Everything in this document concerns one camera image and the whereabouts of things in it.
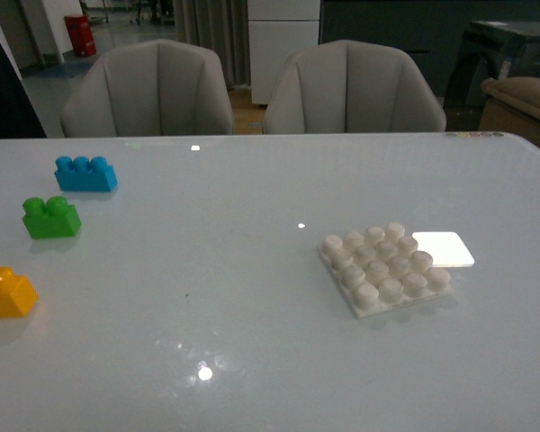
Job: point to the white cabinet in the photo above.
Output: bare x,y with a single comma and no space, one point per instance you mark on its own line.
276,30

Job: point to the yellow two-stud block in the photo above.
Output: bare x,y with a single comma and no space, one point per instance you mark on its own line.
17,295

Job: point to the right beige armchair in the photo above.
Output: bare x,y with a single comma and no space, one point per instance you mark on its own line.
348,86

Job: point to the grey curtain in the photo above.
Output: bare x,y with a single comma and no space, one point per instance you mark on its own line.
220,26

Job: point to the green two-stud block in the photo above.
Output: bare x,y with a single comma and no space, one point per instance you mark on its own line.
51,219

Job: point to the black machine box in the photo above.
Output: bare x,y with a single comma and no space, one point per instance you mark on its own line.
488,50

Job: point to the left beige armchair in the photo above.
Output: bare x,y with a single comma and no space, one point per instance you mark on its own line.
149,89

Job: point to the blue three-stud block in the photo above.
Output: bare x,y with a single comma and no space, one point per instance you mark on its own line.
82,174

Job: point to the dark grey counter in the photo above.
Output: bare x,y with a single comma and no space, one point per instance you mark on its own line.
430,31

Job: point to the white studded base plate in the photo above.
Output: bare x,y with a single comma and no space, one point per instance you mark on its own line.
382,269

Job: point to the beige armchair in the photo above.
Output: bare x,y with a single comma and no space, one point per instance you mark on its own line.
149,89
348,86

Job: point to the person in dark clothes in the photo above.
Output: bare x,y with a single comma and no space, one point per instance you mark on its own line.
18,119

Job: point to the brown cushioned seat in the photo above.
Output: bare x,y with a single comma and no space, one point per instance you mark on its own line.
512,105

